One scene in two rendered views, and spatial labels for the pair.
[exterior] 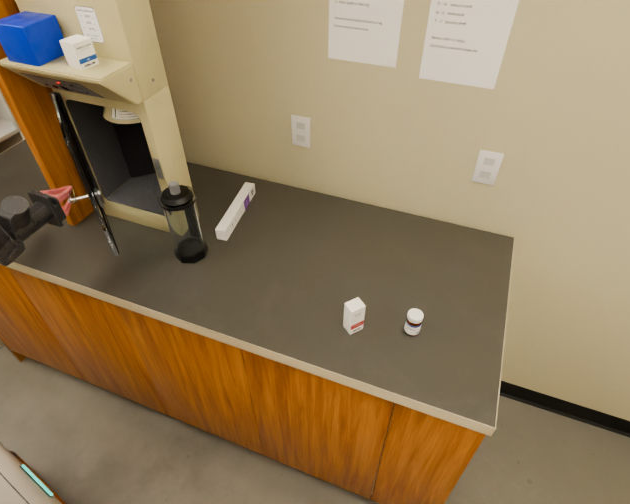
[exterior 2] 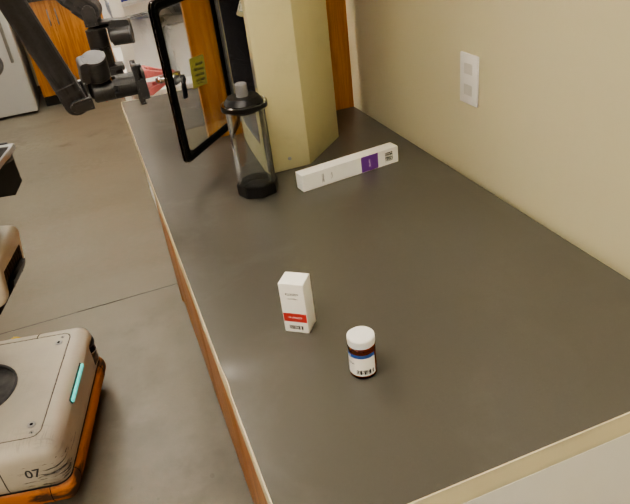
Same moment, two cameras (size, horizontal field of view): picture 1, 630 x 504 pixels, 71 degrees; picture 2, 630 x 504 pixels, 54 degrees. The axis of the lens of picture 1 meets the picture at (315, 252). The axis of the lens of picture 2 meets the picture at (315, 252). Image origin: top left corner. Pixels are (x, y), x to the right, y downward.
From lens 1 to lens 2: 89 cm
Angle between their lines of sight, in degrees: 42
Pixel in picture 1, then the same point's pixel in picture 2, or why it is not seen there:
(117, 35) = not seen: outside the picture
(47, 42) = not seen: outside the picture
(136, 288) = (179, 198)
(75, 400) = (184, 357)
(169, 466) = (189, 471)
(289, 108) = (461, 41)
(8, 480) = (61, 366)
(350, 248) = (425, 251)
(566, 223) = not seen: outside the picture
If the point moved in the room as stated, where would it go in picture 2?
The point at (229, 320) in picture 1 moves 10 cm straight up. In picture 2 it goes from (203, 255) to (193, 213)
